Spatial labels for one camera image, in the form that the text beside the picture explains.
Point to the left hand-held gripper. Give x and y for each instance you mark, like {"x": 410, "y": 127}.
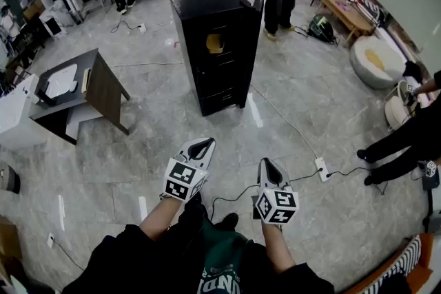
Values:
{"x": 182, "y": 179}

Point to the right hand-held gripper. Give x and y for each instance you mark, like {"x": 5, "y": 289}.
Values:
{"x": 277, "y": 204}

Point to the yellow plastic bowl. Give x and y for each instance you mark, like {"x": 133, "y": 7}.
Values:
{"x": 214, "y": 44}

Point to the black cabinet with door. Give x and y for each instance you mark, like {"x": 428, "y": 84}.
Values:
{"x": 213, "y": 10}

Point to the person's right forearm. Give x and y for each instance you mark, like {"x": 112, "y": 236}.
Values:
{"x": 277, "y": 248}

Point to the person's left forearm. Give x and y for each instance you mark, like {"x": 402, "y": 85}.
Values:
{"x": 160, "y": 217}

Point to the white power strip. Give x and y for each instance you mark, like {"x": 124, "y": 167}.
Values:
{"x": 141, "y": 28}
{"x": 321, "y": 169}

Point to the person's black shoe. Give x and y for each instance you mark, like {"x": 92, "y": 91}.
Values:
{"x": 228, "y": 221}

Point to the dark wooden side table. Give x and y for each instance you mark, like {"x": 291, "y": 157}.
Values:
{"x": 103, "y": 89}

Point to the person's black green clothing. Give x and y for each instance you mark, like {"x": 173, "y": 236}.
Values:
{"x": 138, "y": 265}

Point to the light wooden flat block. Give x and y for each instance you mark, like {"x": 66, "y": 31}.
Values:
{"x": 85, "y": 80}

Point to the round white stool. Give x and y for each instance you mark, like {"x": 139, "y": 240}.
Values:
{"x": 396, "y": 112}

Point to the white rectangular tray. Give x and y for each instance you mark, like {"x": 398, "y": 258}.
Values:
{"x": 62, "y": 79}

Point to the white round tub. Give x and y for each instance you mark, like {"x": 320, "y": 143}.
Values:
{"x": 375, "y": 60}

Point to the green black backpack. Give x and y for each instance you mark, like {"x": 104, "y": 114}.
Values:
{"x": 321, "y": 29}

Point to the striped orange seat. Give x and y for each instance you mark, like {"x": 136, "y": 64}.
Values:
{"x": 410, "y": 261}

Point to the white floor outlet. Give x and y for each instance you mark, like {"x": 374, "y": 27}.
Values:
{"x": 50, "y": 240}

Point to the light wooden bench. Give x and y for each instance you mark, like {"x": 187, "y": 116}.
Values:
{"x": 344, "y": 12}

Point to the white cabinet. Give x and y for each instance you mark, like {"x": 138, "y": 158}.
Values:
{"x": 15, "y": 117}

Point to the grey round bin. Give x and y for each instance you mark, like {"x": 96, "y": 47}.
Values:
{"x": 8, "y": 179}

